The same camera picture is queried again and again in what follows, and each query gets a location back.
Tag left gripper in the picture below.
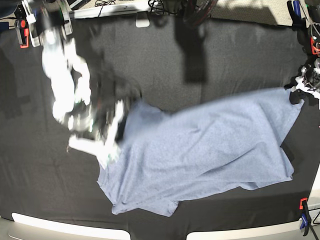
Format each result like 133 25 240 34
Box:
289 57 320 105

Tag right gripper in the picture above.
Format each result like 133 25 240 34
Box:
41 37 135 156

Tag light blue t-shirt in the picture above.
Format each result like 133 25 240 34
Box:
97 88 303 217

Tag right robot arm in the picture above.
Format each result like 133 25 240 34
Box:
22 0 139 158

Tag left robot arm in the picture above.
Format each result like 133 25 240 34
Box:
286 0 320 105

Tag orange clamp top right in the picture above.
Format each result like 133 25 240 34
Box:
310 36 320 57

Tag blue clamp top right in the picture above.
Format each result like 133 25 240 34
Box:
286 0 306 31

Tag black table cloth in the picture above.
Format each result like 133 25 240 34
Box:
0 16 320 240

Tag orange blue clamp bottom right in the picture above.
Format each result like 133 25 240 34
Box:
299 197 311 237

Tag orange clamp top left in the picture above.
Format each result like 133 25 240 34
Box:
14 19 30 49

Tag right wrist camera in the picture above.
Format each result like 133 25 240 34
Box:
96 142 121 170

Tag black red cable bundle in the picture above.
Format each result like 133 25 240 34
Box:
183 0 221 28

